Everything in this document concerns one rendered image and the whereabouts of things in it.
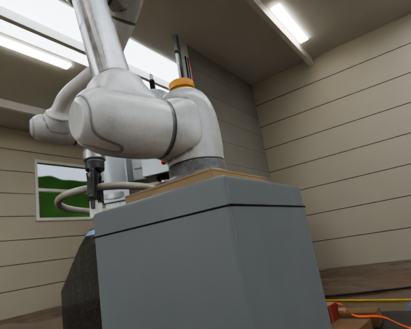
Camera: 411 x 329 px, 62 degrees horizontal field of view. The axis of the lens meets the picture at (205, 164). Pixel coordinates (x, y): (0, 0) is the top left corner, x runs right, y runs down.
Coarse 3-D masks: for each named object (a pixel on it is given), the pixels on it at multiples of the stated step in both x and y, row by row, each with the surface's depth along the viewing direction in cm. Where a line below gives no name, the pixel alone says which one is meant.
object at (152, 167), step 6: (144, 162) 217; (150, 162) 216; (156, 162) 215; (144, 168) 216; (150, 168) 215; (156, 168) 214; (162, 168) 213; (144, 174) 216; (150, 174) 215; (156, 174) 214; (162, 174) 217; (168, 174) 218; (156, 180) 230
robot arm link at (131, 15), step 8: (112, 0) 113; (120, 0) 114; (128, 0) 116; (136, 0) 118; (112, 8) 117; (120, 8) 117; (128, 8) 118; (136, 8) 120; (120, 16) 119; (128, 16) 119; (136, 16) 122
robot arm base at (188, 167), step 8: (192, 160) 85; (200, 160) 85; (208, 160) 85; (216, 160) 87; (176, 168) 86; (184, 168) 85; (192, 168) 84; (200, 168) 84; (224, 168) 89; (176, 176) 86; (160, 184) 86
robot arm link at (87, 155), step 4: (84, 148) 136; (84, 152) 136; (88, 152) 135; (92, 152) 135; (84, 156) 135; (88, 156) 134; (92, 156) 134; (96, 156) 135; (100, 156) 136; (104, 156) 139; (84, 160) 136; (88, 160) 136; (104, 160) 139
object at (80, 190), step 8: (104, 184) 134; (112, 184) 135; (120, 184) 136; (128, 184) 137; (136, 184) 139; (144, 184) 142; (64, 192) 138; (72, 192) 135; (80, 192) 134; (56, 200) 142; (64, 208) 155; (72, 208) 162; (80, 208) 167; (88, 208) 171; (104, 208) 176
